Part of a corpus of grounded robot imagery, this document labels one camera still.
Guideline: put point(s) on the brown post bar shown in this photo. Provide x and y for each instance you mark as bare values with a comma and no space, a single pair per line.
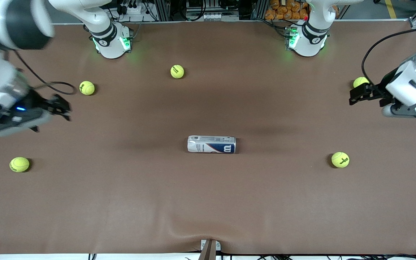
208,252

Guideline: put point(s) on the silver metal bracket plate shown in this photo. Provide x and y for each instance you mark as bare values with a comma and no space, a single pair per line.
217,245

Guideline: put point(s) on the yellow tennis ball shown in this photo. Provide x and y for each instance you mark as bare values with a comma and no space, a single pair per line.
19,164
177,71
359,81
87,87

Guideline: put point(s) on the aluminium frame strut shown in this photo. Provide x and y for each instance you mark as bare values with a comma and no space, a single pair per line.
414,23

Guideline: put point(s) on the white connector strip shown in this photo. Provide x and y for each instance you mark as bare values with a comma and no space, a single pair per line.
219,16

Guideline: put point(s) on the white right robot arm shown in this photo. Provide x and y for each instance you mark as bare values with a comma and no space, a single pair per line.
103,43

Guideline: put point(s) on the yellow tennis ball Wilson print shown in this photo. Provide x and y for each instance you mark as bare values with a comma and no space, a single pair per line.
340,159

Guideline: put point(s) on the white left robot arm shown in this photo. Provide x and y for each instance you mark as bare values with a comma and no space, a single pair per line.
312,36

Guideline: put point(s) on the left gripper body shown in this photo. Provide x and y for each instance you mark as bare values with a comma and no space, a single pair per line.
384,87

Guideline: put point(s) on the white power strip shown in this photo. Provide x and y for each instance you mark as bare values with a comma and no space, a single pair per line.
134,9

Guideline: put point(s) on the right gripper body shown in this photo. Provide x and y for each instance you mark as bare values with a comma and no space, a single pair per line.
39,102

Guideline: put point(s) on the orange packaged goods pile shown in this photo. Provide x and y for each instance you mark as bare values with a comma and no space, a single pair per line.
284,11

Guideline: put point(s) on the brown table mat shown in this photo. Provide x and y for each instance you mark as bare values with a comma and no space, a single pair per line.
121,202

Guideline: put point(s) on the silver blue tennis ball can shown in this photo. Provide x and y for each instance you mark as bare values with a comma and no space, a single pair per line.
211,144

